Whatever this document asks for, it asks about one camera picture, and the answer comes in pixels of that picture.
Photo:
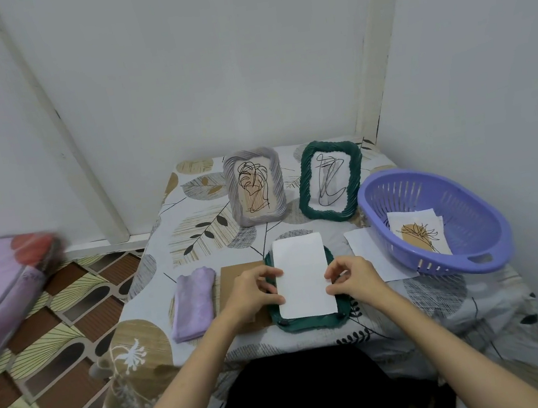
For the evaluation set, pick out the black trousers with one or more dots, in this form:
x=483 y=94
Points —
x=316 y=394

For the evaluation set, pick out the white paper grey drawing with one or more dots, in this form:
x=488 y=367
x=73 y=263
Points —
x=304 y=276

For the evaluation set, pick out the white paper black line drawing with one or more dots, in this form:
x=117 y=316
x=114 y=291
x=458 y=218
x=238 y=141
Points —
x=365 y=247

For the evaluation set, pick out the person's right hand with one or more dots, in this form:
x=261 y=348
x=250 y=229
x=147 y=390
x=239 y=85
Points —
x=362 y=280

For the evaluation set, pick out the person's right forearm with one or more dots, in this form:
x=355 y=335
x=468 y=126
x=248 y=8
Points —
x=455 y=360

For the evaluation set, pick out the person's left forearm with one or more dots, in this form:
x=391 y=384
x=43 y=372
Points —
x=186 y=397

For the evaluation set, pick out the purple folded cloth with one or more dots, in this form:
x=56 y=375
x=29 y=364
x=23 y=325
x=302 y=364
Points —
x=193 y=307

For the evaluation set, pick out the white paper brown plant drawing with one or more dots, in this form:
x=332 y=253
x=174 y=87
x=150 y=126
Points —
x=416 y=238

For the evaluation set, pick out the purple plastic basket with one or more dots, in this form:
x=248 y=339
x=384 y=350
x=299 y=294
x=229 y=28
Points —
x=472 y=227

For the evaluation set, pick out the brown cardboard frame backing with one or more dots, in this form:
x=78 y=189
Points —
x=229 y=277

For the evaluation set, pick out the person's left hand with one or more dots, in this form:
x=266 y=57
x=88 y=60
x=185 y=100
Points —
x=250 y=299

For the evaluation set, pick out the leaf patterned tablecloth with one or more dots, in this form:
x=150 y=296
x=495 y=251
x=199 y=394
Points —
x=193 y=232

